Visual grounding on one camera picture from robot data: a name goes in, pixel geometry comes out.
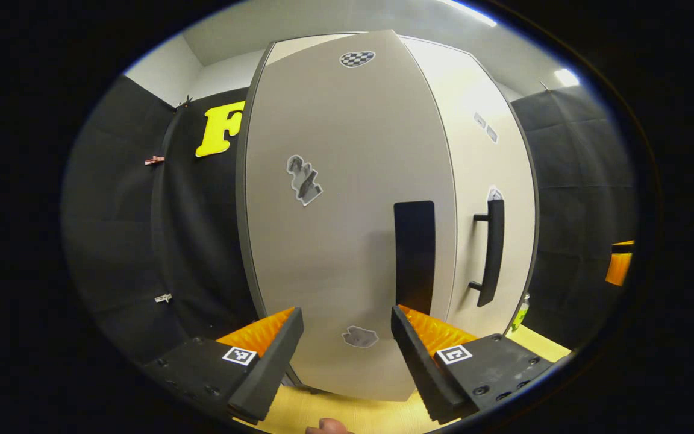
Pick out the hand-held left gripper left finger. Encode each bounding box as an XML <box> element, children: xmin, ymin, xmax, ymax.
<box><xmin>142</xmin><ymin>307</ymin><xmax>304</xmax><ymax>424</ymax></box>

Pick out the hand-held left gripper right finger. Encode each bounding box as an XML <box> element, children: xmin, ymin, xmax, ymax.
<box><xmin>390</xmin><ymin>304</ymin><xmax>555</xmax><ymax>424</ymax></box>

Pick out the white shoe cabinet door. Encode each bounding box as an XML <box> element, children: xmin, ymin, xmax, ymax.
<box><xmin>398</xmin><ymin>35</ymin><xmax>539</xmax><ymax>339</ymax></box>
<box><xmin>243</xmin><ymin>30</ymin><xmax>457</xmax><ymax>403</ymax></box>

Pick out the white shoe cabinet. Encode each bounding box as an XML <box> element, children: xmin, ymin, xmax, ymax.
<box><xmin>236</xmin><ymin>29</ymin><xmax>540</xmax><ymax>403</ymax></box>

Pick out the green label plastic bottle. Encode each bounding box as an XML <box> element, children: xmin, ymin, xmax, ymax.
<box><xmin>511</xmin><ymin>293</ymin><xmax>530</xmax><ymax>332</ymax></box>

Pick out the black door handle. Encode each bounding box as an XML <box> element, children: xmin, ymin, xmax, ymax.
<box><xmin>468</xmin><ymin>199</ymin><xmax>505</xmax><ymax>308</ymax></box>
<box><xmin>393</xmin><ymin>201</ymin><xmax>437</xmax><ymax>315</ymax></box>

